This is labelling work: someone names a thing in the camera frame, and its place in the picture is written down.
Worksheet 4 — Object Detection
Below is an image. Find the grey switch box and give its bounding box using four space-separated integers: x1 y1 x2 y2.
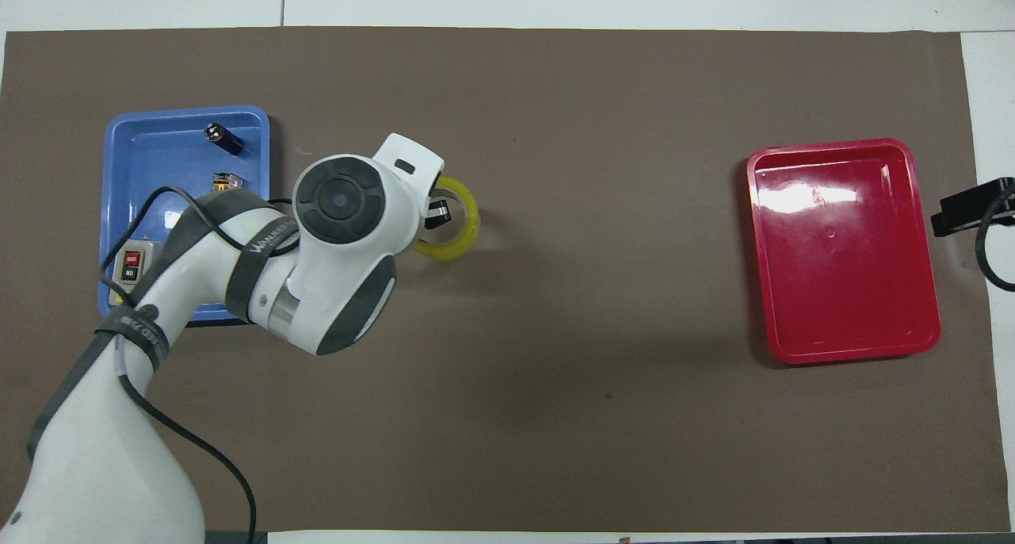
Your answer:
112 239 163 295

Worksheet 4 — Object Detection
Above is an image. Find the red plastic tray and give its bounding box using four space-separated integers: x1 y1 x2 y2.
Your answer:
745 137 943 366

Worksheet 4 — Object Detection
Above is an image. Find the black stand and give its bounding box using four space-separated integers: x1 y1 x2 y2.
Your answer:
929 177 1015 238

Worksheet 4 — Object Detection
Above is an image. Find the yellow tape roll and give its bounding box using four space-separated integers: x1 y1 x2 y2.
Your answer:
412 176 482 262

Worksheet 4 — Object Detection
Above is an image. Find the black cable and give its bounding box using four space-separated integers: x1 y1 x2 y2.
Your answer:
97 186 300 544
975 190 1015 293

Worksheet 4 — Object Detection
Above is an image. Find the blue plastic tray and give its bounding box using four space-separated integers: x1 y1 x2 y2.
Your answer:
97 105 271 328

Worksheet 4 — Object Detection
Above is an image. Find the black cylindrical plug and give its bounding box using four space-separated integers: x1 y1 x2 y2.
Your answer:
204 121 245 155

